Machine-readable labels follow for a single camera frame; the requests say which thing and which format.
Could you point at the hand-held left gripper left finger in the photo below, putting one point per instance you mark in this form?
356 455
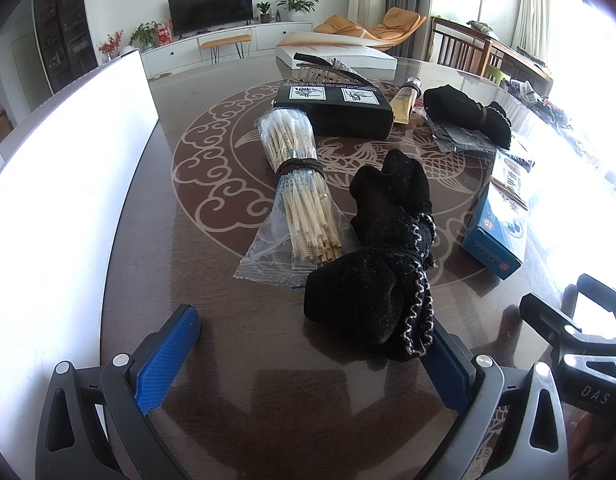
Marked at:
165 355

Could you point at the small potted plant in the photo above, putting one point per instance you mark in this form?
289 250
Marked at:
263 10

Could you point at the blue face mask box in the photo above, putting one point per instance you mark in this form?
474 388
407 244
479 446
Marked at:
497 230

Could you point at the red gift box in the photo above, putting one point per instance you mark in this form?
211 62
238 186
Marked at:
164 35

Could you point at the red flower arrangement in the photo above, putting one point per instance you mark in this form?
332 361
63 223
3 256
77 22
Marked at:
110 45

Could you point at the bagged cotton swab bundle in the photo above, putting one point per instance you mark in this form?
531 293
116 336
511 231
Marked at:
300 185

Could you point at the large green potted plant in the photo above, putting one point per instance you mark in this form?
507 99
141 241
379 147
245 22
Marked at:
295 2

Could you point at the dark display cabinet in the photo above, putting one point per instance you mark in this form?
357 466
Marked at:
63 25

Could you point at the gold cream tube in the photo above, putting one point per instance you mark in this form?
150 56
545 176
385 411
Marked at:
403 105

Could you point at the orange bench stool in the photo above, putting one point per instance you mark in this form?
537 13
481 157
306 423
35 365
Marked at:
225 41

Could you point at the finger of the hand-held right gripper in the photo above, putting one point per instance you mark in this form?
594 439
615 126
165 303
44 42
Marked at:
547 317
610 297

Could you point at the wooden chair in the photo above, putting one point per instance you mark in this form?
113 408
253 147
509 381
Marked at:
467 52

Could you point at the white sheer curtain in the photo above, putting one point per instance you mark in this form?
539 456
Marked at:
532 5

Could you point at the leafy potted plant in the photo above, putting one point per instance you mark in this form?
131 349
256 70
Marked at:
144 35

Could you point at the white television cabinet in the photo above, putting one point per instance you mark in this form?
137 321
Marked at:
273 35

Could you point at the black knitted glove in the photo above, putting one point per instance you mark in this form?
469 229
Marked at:
387 260

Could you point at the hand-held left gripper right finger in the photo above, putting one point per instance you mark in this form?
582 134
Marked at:
450 377

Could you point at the black television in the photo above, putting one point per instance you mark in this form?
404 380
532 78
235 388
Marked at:
210 7

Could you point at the rhinestone hair clip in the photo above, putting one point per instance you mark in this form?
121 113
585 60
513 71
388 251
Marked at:
333 70

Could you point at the black box with white labels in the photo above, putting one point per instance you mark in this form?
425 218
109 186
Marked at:
338 112

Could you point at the orange lounge chair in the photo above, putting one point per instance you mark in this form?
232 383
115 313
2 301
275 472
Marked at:
387 27

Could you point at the green stool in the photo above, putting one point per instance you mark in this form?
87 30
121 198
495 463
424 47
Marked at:
495 76

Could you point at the clear plastic bag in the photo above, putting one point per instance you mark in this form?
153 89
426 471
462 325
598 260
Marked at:
462 140

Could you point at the flat white box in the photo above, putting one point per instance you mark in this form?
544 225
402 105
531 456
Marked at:
348 52

